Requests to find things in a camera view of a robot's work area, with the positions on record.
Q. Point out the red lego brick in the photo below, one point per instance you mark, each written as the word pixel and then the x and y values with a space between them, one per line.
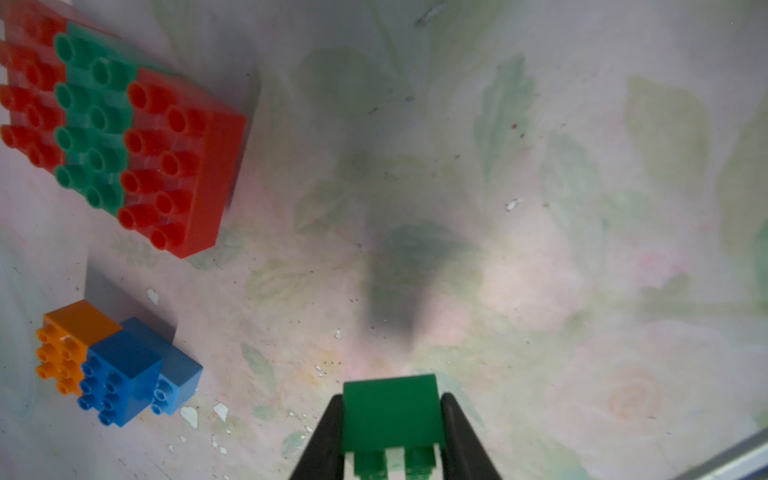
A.
pixel 33 69
pixel 183 148

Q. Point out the red lego brick front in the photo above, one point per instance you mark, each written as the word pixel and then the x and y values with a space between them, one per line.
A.
pixel 183 148

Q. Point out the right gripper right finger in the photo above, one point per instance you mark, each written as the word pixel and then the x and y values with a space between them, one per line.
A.
pixel 463 456

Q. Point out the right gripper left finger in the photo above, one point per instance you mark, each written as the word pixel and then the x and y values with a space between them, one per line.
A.
pixel 323 457

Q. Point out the light blue lego brick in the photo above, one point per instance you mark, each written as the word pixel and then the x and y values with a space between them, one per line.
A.
pixel 180 374

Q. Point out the green square lego brick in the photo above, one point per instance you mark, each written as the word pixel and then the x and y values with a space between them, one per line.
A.
pixel 393 413

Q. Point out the dark blue lego brick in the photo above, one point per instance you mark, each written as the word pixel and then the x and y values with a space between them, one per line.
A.
pixel 120 376

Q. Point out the orange lego brick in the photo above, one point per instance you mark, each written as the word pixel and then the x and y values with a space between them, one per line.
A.
pixel 66 336

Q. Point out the green long lego brick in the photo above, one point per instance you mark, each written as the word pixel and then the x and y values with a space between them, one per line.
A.
pixel 93 96

